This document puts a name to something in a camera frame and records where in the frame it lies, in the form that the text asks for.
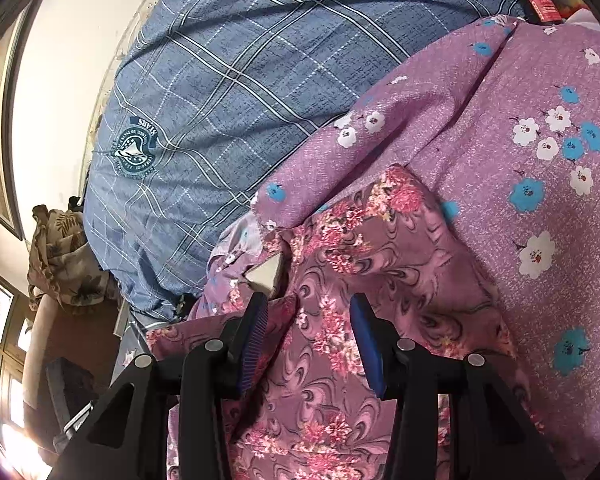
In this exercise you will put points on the blue plaid quilt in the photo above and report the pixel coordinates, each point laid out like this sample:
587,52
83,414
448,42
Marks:
211,98

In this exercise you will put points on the wooden framed window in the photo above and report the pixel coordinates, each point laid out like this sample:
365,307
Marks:
15,326

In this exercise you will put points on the pink floral patterned cloth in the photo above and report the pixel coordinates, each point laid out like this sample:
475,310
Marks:
312,414

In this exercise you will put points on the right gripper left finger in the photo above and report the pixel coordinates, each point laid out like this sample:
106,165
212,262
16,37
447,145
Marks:
124,437

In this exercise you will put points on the grey star patterned pillow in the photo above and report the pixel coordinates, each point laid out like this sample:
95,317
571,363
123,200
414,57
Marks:
132,344

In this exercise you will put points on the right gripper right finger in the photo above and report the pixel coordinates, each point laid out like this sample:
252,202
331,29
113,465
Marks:
492,437

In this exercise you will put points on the brown floral bundled cloth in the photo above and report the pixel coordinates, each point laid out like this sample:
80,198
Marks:
62,265

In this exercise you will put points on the purple floral bed sheet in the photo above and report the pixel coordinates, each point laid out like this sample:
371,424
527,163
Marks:
500,122

